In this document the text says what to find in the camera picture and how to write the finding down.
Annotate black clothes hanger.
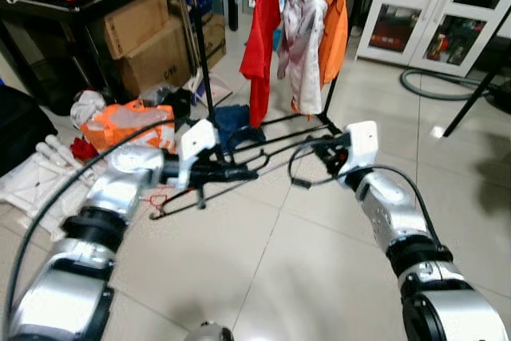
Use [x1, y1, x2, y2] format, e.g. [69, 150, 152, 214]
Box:
[150, 148, 271, 222]

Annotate dark blue garment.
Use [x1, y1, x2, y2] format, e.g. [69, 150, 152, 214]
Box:
[214, 104, 255, 150]

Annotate crumpled clear plastic bag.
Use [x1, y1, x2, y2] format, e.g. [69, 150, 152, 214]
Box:
[140, 84, 192, 118]

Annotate black clothes rack silver rod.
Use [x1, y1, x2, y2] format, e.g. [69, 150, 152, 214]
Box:
[172, 0, 376, 198]

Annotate orange white plastic bag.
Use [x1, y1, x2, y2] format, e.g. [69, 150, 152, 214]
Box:
[80, 100, 176, 154]

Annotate white patterned hanging garment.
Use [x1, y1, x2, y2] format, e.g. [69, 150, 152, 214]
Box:
[278, 0, 328, 116]

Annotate large lettered cardboard box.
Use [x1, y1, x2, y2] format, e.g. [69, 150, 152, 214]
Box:
[118, 18, 192, 101]

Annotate orange hanging shirt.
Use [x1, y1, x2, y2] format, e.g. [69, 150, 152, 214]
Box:
[311, 0, 350, 86]

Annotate red hanging shirt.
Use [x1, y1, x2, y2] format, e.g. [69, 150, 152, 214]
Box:
[240, 0, 282, 128]

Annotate red crumpled cloth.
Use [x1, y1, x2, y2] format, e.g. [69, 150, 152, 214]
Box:
[70, 137, 101, 162]

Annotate small printed cardboard box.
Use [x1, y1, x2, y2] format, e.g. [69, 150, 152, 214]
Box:
[196, 12, 228, 66]

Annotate white crumpled garment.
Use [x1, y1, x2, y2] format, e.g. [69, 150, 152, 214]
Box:
[70, 89, 109, 126]

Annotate white table black legs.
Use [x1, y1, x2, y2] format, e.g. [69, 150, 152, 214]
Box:
[442, 6, 511, 138]

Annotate plain brown cardboard box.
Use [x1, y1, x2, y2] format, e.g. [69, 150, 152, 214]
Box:
[102, 0, 172, 58]

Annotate blue printed box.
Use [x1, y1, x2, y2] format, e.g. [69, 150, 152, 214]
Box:
[188, 0, 215, 18]

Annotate white glass door cabinet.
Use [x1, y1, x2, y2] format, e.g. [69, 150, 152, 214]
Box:
[357, 0, 511, 78]

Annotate black carrying case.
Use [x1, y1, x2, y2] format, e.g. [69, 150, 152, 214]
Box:
[0, 85, 58, 174]

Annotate black work table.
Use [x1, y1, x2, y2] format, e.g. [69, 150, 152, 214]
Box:
[0, 0, 192, 114]

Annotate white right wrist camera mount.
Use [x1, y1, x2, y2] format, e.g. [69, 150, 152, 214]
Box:
[343, 121, 380, 178]

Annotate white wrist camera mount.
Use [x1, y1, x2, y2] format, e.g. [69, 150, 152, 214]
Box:
[177, 119, 218, 190]
[343, 121, 380, 178]

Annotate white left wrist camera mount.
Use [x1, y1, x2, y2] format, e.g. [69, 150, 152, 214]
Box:
[177, 119, 218, 190]

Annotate red wire hanger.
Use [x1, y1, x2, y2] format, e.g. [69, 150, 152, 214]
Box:
[140, 185, 188, 214]

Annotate grey vacuum hose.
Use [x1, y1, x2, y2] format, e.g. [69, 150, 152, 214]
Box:
[399, 68, 496, 102]

